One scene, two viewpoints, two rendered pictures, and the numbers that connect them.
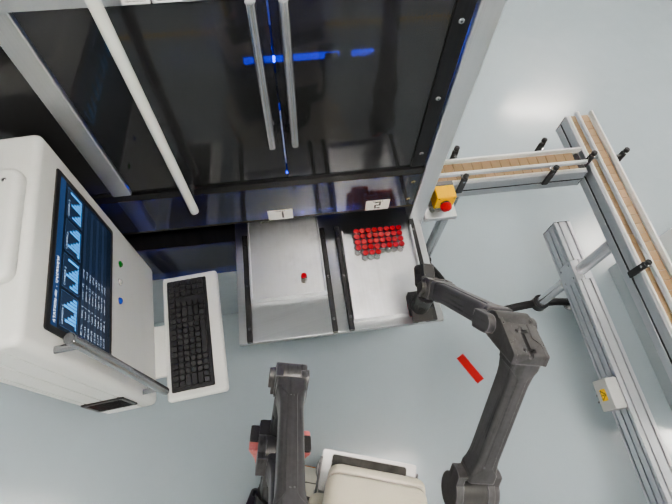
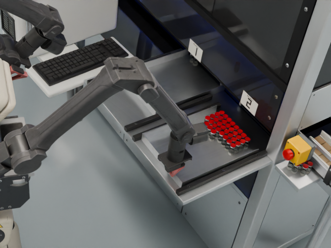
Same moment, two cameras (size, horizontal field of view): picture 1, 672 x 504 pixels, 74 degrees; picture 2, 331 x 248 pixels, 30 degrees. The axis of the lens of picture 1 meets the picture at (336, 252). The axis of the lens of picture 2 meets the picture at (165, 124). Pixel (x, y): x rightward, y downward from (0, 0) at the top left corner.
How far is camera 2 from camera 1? 1.50 m
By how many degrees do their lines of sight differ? 38
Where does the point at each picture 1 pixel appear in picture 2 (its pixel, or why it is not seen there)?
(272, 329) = not seen: hidden behind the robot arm
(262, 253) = (164, 70)
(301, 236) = (195, 87)
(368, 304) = (163, 144)
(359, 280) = not seen: hidden behind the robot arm
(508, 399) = (84, 89)
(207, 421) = (32, 178)
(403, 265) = (216, 159)
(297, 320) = (121, 105)
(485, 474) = (34, 134)
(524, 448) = not seen: outside the picture
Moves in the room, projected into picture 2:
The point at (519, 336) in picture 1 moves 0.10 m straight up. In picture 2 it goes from (127, 65) to (130, 34)
